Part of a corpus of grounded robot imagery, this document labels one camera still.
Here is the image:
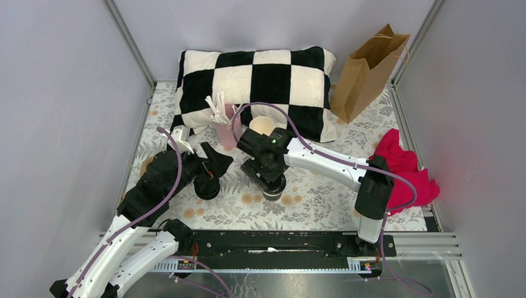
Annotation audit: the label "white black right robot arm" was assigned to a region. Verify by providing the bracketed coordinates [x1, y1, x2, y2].
[237, 128, 395, 256]

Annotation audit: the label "pink cup holder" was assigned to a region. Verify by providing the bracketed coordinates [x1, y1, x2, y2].
[214, 116, 243, 150]

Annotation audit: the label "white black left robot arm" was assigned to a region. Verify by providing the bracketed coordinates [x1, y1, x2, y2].
[50, 142, 233, 297]

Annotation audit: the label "red cloth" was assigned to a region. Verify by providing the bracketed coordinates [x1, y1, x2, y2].
[374, 129, 440, 215]

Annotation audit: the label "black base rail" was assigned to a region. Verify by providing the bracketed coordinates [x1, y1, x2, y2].
[176, 230, 397, 271]

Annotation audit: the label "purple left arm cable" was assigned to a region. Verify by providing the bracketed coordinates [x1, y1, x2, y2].
[65, 126, 184, 298]

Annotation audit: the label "brown paper bag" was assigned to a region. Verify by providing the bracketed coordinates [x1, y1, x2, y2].
[330, 24, 411, 124]

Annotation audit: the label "black white checkered pillow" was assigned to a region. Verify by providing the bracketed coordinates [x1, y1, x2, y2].
[171, 47, 337, 143]

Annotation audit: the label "stack of paper cups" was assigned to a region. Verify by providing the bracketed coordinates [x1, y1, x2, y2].
[249, 116, 275, 136]

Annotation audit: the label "brown cardboard cup carrier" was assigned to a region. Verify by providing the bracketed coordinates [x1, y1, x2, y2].
[138, 156, 154, 178]

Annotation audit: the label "floral table mat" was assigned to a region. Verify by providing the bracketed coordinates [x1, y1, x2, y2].
[126, 83, 427, 232]

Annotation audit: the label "white wrapped straws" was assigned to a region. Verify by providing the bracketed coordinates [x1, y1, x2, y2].
[205, 91, 242, 125]

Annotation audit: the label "black cup lid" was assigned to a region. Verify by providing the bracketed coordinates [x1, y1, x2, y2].
[256, 175, 287, 201]

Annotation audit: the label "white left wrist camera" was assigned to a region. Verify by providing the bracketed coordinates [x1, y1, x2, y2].
[166, 125, 195, 155]

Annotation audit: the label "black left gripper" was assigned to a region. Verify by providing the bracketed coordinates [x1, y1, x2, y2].
[166, 141, 234, 199]

